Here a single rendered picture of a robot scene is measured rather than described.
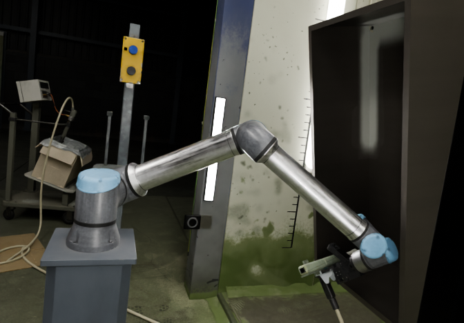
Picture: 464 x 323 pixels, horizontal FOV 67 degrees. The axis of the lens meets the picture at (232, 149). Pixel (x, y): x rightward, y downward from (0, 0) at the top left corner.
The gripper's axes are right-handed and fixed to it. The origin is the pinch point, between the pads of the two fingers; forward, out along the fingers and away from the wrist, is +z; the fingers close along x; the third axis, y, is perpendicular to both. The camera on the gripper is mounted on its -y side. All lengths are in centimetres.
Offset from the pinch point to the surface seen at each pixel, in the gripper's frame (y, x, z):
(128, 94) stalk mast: -132, -40, 46
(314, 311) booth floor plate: 19, 49, 52
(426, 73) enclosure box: -43, -15, -83
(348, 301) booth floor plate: 23, 80, 47
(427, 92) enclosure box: -38, -14, -80
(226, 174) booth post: -72, 7, 39
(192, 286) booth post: -20, -4, 91
